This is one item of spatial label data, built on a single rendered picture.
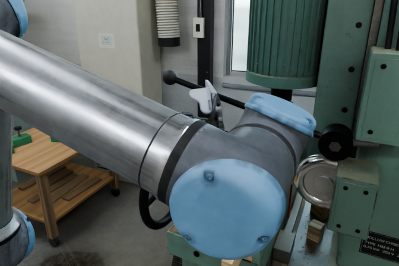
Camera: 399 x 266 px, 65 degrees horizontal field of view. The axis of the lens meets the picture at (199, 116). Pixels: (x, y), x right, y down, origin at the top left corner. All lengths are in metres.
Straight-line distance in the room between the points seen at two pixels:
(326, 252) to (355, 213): 0.25
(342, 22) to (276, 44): 0.13
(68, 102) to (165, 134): 0.11
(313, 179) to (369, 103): 0.21
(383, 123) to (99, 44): 2.03
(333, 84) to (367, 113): 0.14
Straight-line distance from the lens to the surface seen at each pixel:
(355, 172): 0.65
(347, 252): 0.83
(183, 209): 0.27
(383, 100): 0.58
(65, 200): 2.24
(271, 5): 0.69
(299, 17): 0.69
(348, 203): 0.65
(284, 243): 0.81
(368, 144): 0.66
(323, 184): 0.71
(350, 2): 0.68
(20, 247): 1.00
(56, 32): 3.05
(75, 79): 0.35
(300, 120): 0.38
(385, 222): 0.78
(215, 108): 0.63
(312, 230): 0.90
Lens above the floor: 1.38
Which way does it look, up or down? 20 degrees down
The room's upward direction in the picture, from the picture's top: straight up
